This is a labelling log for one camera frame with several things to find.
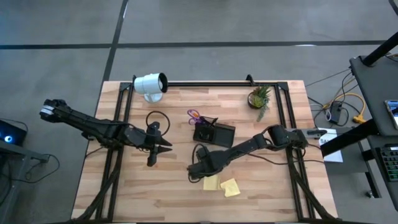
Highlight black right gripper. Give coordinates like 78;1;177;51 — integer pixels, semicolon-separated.
187;151;229;180

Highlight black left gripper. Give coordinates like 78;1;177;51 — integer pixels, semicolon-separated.
124;121;173;167

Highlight yellow sticky note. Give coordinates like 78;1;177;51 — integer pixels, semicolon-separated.
220;178;241;198
203;174;221;191

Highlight purple scissors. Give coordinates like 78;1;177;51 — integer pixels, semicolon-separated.
187;108;208;126

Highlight black mesh desk organizer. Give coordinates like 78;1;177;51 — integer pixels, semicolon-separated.
192;115;236;149

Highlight white spotlight lamp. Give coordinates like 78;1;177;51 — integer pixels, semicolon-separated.
133;72;169;103

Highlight potted succulent plant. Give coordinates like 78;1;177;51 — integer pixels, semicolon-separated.
247;85;272;123

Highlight white paper sheet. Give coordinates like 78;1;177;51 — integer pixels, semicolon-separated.
318;127;345;163

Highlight black power adapter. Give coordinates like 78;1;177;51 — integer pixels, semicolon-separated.
328;101;343;124

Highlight black desk leg bar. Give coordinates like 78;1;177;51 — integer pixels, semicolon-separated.
320;119;382;158

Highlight grey metal stand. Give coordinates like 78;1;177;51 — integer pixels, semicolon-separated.
0;139;50;224

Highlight black box with blue light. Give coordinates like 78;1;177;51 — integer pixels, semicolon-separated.
0;119;28;147

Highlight black keyboard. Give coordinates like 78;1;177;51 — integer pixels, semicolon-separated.
379;146;398;183

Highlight black side desk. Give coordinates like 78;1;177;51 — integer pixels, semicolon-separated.
349;54;398;138

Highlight smartphone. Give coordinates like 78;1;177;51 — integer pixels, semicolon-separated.
384;99;398;131

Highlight black pole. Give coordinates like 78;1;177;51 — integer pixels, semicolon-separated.
362;30;398;67

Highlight yellow cable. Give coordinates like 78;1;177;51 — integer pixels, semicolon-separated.
323;92;367;124

